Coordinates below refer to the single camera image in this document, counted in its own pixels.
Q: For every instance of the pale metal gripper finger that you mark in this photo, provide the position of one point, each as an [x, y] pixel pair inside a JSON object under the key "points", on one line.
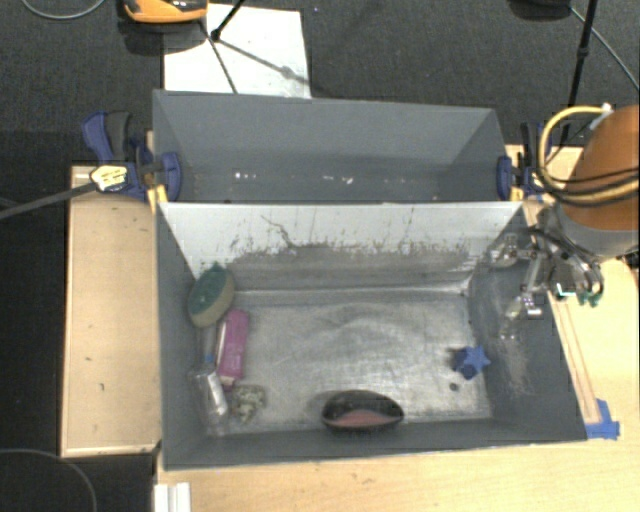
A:
{"points": [[515, 307], [508, 250]]}

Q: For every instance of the blue star block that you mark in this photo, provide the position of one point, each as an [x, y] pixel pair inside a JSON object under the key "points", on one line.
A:
{"points": [[470, 362]]}

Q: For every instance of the grey metal bin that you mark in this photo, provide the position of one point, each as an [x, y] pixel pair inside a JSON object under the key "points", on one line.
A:
{"points": [[350, 340]]}

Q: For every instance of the pink flat packet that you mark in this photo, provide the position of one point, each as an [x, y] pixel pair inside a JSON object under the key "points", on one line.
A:
{"points": [[235, 350]]}

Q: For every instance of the grey-green mottled toy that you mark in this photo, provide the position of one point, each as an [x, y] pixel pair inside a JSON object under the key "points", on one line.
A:
{"points": [[247, 402]]}

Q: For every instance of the green and tan sponge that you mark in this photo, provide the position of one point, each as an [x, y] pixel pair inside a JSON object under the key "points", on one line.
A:
{"points": [[210, 297]]}

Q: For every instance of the clear plastic bottle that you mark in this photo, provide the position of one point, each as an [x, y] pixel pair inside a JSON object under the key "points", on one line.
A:
{"points": [[212, 395]]}

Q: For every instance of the pale wood flat board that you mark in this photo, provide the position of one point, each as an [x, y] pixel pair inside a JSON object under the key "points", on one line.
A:
{"points": [[110, 310]]}

